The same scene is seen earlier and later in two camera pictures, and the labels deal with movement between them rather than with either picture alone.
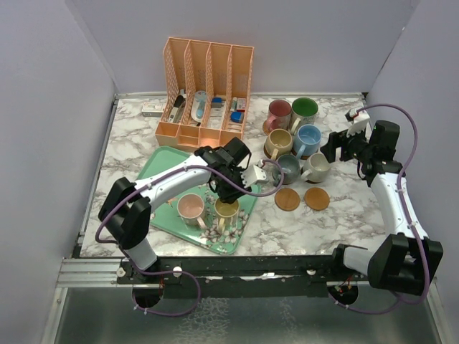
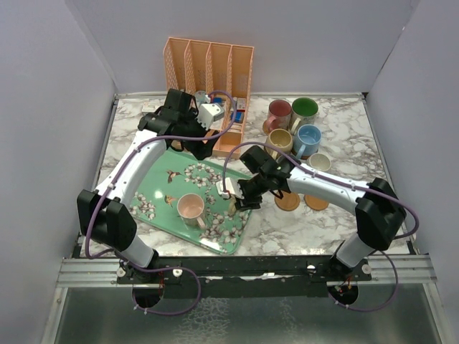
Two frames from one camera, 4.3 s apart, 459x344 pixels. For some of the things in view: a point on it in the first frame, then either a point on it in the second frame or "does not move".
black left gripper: [229, 196] to [200, 149]
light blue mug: [306, 141] does not move
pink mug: [191, 208] does not move
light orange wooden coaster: [287, 199] does not move
